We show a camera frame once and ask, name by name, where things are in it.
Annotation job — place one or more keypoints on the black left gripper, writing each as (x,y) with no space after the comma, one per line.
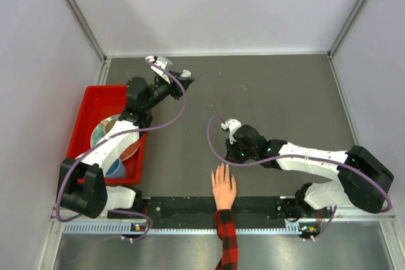
(176,88)

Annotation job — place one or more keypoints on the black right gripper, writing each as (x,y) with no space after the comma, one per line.
(231,155)

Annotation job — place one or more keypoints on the white nail polish bottle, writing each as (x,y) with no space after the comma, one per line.
(185,74)

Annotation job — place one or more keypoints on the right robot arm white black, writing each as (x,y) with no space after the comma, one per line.
(354,177)

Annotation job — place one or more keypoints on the red plaid sleeve forearm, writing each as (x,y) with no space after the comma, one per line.
(226,232)

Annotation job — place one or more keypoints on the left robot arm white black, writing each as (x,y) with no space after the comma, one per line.
(82,187)

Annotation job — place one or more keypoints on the mannequin hand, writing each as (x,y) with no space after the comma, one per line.
(224,187)

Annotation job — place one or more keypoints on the tan ceramic bowl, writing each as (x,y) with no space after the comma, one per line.
(109,125)

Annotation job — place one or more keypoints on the red plastic bin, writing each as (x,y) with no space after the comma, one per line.
(99,103)

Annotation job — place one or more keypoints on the red brown plate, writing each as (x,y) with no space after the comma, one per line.
(130,151)

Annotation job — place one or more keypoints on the blue patterned plate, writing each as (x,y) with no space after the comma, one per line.
(98,132)

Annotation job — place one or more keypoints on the blue plastic cup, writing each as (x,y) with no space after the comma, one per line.
(117,170)

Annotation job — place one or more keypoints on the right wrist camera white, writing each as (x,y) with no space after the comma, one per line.
(231,126)

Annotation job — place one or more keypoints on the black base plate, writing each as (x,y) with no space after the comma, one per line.
(198,212)

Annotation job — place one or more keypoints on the aluminium corner post left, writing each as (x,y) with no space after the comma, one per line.
(91,38)

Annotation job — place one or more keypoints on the aluminium corner post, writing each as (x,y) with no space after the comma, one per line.
(91,38)
(349,22)

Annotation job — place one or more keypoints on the aluminium rail with slots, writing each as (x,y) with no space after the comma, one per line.
(136,223)

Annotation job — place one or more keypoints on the aluminium corner post right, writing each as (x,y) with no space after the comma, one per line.
(349,22)

